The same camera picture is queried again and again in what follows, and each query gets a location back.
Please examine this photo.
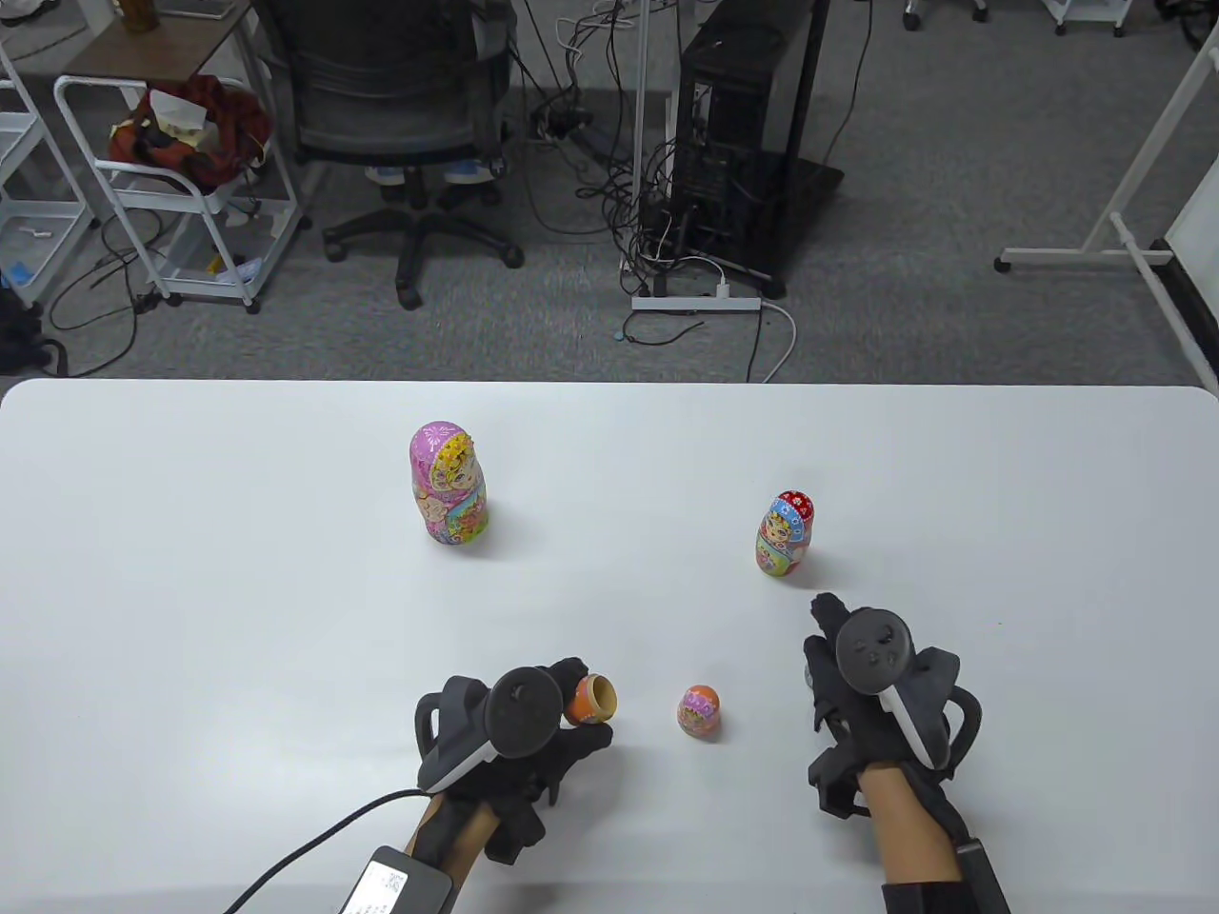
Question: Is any black floor cable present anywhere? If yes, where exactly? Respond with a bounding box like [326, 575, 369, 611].
[48, 205, 165, 380]

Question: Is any thin cable with blue disc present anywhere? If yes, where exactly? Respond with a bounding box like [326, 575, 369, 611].
[617, 317, 708, 347]

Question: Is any grey hand controller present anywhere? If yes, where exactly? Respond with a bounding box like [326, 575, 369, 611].
[834, 609, 984, 777]
[414, 665, 566, 794]

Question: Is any white board panel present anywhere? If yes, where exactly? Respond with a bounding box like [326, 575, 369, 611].
[1148, 162, 1219, 382]

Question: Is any white shelf unit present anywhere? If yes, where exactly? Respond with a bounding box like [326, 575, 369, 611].
[0, 43, 98, 310]

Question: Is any person's left hand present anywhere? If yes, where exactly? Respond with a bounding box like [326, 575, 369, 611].
[410, 657, 615, 865]

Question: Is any black office chair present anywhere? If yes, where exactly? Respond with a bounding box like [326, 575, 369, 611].
[250, 0, 525, 311]

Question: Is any white power strip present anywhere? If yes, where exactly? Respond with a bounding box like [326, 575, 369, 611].
[631, 295, 763, 314]

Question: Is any person's right hand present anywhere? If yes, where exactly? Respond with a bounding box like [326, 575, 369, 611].
[803, 592, 953, 818]

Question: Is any black computer tower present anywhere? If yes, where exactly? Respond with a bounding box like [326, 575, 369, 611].
[667, 17, 793, 298]

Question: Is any white rolling cart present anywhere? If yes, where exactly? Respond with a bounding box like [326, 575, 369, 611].
[54, 74, 315, 315]

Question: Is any white metal pole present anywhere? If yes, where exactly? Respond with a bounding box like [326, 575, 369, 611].
[624, 0, 660, 298]

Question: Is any tangle of black cables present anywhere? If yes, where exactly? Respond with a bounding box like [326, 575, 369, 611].
[510, 0, 687, 298]

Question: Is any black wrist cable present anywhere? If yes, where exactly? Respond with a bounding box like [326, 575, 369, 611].
[224, 788, 425, 914]

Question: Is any small orange Russian doll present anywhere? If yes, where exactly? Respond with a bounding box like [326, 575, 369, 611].
[562, 672, 620, 729]

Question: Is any person's right forearm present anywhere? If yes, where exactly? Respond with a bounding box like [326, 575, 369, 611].
[857, 762, 972, 914]

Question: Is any red blue Russian doll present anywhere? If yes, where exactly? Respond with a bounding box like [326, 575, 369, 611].
[756, 490, 816, 580]

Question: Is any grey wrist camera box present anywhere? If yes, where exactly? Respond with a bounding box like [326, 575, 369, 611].
[343, 845, 455, 914]
[955, 838, 1012, 914]

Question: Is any red orange fabric bag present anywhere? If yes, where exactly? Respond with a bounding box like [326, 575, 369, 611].
[108, 74, 273, 191]

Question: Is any wooden side table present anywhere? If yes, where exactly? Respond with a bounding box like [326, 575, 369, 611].
[62, 0, 266, 82]

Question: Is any black metal stand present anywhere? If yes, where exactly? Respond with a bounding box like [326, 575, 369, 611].
[762, 0, 846, 298]

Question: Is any orange Russian doll top half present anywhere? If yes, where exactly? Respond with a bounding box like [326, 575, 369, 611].
[677, 683, 723, 741]

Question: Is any black wrist strap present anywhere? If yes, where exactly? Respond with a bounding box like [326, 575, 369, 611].
[881, 878, 968, 914]

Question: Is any black backpack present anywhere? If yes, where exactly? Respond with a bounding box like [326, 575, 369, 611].
[0, 284, 70, 376]

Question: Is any white metal frame stand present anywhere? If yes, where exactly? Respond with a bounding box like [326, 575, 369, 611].
[995, 27, 1219, 393]

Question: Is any white paper sheet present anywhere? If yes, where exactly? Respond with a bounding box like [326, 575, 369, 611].
[148, 88, 212, 134]

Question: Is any black power brick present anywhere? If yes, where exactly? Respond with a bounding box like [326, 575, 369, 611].
[529, 107, 596, 144]

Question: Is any large pink Russian doll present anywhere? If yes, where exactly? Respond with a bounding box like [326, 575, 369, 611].
[410, 422, 490, 547]

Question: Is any white floor cable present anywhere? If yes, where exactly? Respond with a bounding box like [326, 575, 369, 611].
[758, 303, 798, 384]

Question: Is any person's left forearm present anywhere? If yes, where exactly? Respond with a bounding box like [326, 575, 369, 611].
[405, 790, 496, 891]

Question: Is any black wheeled base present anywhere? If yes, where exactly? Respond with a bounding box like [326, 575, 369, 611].
[1154, 0, 1219, 50]

